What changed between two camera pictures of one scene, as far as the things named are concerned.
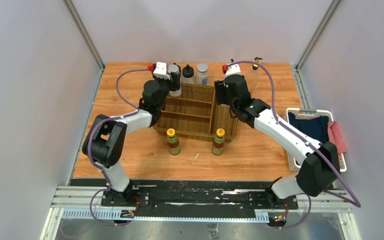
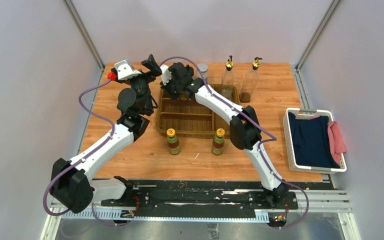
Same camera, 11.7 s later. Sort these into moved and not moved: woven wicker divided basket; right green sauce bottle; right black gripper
Moved: right black gripper
Not moved: woven wicker divided basket; right green sauce bottle
